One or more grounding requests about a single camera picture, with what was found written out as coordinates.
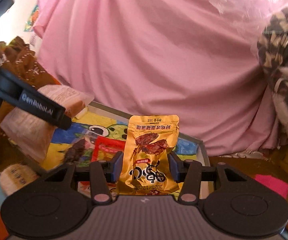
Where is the red spicy snack packet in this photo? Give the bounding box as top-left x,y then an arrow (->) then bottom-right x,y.
91,137 -> 126,162

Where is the grey metal tray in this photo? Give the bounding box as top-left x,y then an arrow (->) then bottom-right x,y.
33,101 -> 214,201

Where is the gold foil snack pouch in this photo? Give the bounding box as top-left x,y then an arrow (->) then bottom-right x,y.
117,115 -> 179,196

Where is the dark brown snack piece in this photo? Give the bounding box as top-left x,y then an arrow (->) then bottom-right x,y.
63,139 -> 87,163

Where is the brown PF patterned blanket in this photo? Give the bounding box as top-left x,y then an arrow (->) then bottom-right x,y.
0,36 -> 64,170

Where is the grey patterned clothing pile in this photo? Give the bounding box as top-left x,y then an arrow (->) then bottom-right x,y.
257,6 -> 288,137

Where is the pink cloth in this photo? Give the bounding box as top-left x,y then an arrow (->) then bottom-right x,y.
34,0 -> 278,155

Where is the white bread snack package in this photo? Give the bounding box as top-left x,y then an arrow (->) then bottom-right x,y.
0,85 -> 94,163

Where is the round rice cracker pack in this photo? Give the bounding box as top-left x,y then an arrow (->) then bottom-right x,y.
0,164 -> 38,196

